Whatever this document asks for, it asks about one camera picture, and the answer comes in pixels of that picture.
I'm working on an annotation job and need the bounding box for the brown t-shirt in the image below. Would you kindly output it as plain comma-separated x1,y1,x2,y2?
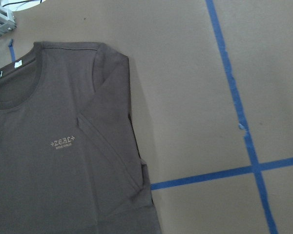
0,42,161,234

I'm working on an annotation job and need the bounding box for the aluminium frame post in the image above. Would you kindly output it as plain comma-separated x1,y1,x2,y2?
0,5,17,37

